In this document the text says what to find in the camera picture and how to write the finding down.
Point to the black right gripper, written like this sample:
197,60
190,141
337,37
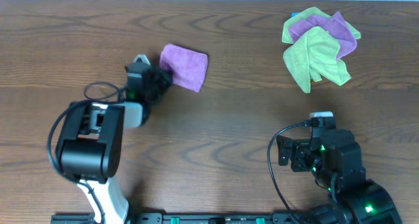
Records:
299,149

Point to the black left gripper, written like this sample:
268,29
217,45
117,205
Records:
159,73

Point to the purple microfiber cloth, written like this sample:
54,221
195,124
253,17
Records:
188,67

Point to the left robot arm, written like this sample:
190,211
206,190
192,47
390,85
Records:
85,142

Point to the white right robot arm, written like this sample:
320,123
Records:
334,159

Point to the green cloth front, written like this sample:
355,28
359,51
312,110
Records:
313,57

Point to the green cloth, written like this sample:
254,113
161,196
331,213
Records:
313,57
286,38

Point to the purple cloth in pile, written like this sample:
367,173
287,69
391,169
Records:
335,26

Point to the green cloth back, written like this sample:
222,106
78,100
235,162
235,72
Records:
286,38

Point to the blue cloth under pile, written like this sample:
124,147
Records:
294,14

